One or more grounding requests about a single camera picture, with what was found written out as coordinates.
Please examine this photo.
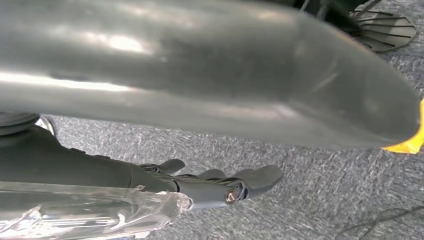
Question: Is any yellow floor tape square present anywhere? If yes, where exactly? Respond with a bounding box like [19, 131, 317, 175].
[380, 99, 424, 155]

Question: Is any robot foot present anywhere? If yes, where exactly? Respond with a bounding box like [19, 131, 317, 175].
[347, 8, 418, 54]

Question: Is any black floor cable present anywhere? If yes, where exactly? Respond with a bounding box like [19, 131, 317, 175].
[334, 205, 424, 240]

